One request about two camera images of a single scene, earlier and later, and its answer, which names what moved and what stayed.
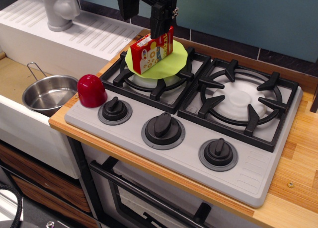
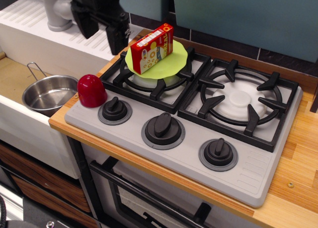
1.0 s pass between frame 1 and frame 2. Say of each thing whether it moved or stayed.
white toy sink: stayed
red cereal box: stayed
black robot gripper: moved
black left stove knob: stayed
